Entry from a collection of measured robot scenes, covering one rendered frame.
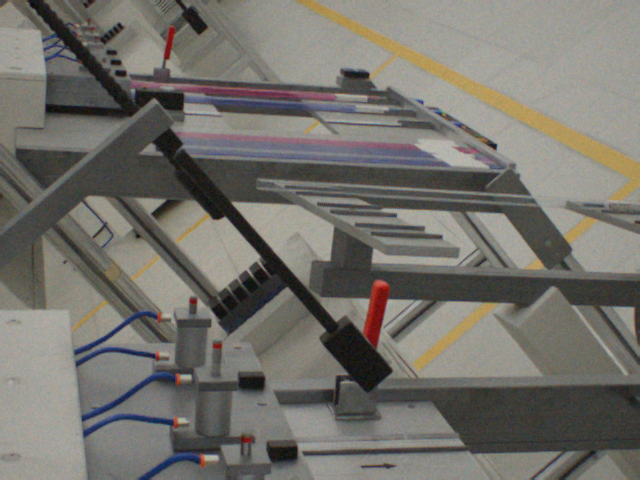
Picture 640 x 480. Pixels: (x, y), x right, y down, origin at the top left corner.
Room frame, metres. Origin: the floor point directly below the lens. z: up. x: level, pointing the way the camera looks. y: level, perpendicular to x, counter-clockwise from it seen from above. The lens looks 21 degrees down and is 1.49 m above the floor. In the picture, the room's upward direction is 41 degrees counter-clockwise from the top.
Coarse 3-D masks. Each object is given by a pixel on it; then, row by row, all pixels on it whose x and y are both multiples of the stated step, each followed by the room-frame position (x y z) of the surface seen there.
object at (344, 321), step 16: (320, 336) 0.69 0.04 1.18; (336, 336) 0.68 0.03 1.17; (352, 336) 0.68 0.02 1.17; (336, 352) 0.68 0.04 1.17; (352, 352) 0.68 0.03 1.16; (368, 352) 0.68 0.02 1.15; (352, 368) 0.68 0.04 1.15; (368, 368) 0.68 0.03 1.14; (384, 368) 0.68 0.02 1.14; (368, 384) 0.68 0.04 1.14
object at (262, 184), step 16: (336, 192) 1.28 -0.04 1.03; (352, 192) 1.28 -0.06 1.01; (368, 192) 1.28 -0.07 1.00; (384, 192) 1.28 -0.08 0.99; (400, 192) 1.28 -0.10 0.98; (416, 192) 1.28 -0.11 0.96; (432, 192) 1.29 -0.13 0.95; (448, 192) 1.29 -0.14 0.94; (464, 192) 1.29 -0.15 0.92; (576, 208) 1.30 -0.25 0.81; (592, 208) 1.30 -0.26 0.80; (608, 208) 1.30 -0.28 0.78
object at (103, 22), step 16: (80, 0) 7.38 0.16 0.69; (96, 0) 7.16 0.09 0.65; (112, 0) 6.98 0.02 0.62; (128, 0) 6.70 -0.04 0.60; (192, 0) 7.37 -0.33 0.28; (80, 16) 7.02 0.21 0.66; (96, 16) 6.91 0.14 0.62; (112, 16) 6.67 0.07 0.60; (128, 16) 6.67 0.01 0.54; (160, 16) 7.40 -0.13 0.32; (96, 32) 6.64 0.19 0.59
